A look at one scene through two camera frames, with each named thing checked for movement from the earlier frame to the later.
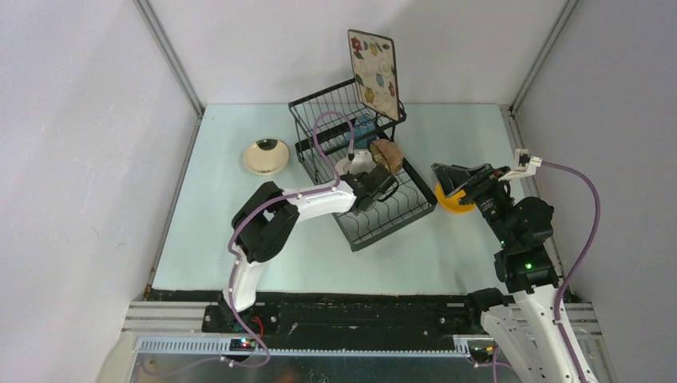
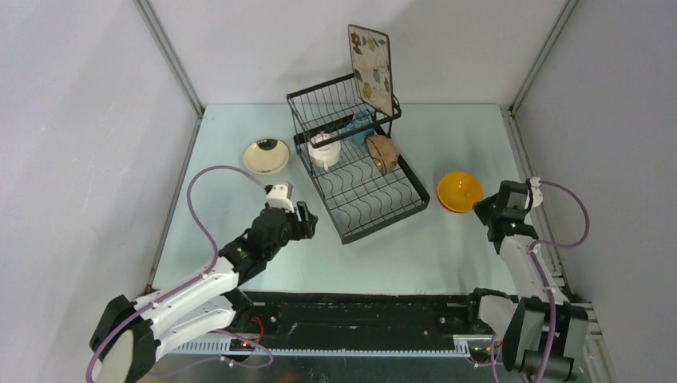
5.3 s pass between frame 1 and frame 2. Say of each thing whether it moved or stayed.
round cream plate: stayed
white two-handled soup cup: moved
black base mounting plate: stayed
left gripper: moved
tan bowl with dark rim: moved
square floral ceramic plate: moved
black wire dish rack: stayed
